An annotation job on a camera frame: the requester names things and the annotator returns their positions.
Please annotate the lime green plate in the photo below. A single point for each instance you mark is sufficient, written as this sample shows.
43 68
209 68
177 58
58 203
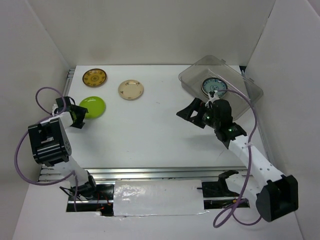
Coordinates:
95 106

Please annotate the cream floral plate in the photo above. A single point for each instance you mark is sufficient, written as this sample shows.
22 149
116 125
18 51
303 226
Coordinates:
130 89

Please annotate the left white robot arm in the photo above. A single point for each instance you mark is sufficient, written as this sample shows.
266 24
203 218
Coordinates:
51 147

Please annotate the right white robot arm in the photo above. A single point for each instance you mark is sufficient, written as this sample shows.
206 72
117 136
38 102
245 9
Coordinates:
270 192

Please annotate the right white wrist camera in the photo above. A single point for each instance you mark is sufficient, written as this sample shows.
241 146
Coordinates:
212 97

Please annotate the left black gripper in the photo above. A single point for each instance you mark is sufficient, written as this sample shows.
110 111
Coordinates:
81 111

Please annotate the yellow patterned plate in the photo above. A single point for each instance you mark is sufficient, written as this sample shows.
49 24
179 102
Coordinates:
94 78

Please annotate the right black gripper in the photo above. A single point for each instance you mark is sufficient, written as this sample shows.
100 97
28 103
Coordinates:
197 105

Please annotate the cream plate black brushstroke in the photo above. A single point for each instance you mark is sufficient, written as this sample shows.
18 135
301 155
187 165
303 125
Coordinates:
205 90

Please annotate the blue white patterned plate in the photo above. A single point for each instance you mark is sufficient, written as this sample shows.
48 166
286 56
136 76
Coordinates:
212 84

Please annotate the white foil cover panel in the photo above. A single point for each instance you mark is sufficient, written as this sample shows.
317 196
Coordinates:
158 198

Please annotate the clear plastic bin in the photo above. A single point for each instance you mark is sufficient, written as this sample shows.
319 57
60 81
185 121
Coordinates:
211 67

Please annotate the aluminium front rail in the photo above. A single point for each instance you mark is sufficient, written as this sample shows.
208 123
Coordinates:
165 173

